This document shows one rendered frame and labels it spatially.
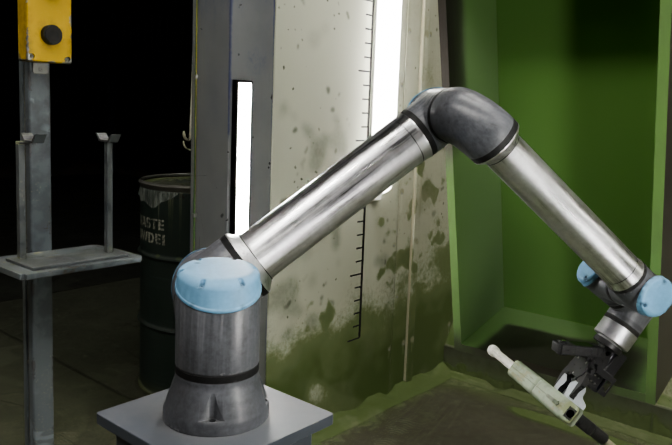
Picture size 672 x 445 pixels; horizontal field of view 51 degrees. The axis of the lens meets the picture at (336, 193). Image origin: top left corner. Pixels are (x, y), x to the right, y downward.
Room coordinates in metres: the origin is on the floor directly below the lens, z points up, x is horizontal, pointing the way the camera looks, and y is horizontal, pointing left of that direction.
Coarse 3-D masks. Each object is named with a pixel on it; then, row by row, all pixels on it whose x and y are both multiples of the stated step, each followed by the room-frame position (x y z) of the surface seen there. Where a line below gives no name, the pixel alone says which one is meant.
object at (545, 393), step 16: (496, 352) 1.91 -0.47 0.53; (512, 368) 1.77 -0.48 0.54; (528, 368) 1.72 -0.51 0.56; (528, 384) 1.66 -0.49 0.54; (544, 384) 1.61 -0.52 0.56; (544, 400) 1.56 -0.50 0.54; (560, 400) 1.51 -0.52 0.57; (560, 416) 1.49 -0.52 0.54; (576, 416) 1.49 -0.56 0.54; (592, 432) 1.60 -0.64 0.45
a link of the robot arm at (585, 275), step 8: (584, 264) 1.63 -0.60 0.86; (584, 272) 1.61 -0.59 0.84; (592, 272) 1.58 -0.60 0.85; (584, 280) 1.59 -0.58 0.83; (592, 280) 1.58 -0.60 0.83; (600, 280) 1.57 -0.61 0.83; (592, 288) 1.60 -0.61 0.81; (600, 288) 1.57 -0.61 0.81; (600, 296) 1.60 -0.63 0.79; (608, 304) 1.62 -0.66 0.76; (616, 304) 1.60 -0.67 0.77
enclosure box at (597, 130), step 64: (448, 0) 2.01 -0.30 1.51; (512, 0) 2.20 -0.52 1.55; (576, 0) 2.08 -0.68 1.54; (640, 0) 1.97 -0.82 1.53; (448, 64) 1.98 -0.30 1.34; (512, 64) 2.24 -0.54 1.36; (576, 64) 2.11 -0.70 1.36; (640, 64) 2.00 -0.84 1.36; (576, 128) 2.14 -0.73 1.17; (640, 128) 2.02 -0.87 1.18; (448, 192) 2.05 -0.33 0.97; (512, 192) 2.31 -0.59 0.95; (576, 192) 2.17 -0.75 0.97; (640, 192) 2.05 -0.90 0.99; (512, 256) 2.35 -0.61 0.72; (576, 256) 2.21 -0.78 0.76; (640, 256) 2.08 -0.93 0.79; (512, 320) 2.29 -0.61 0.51; (576, 320) 2.24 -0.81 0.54; (640, 384) 1.86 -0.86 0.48
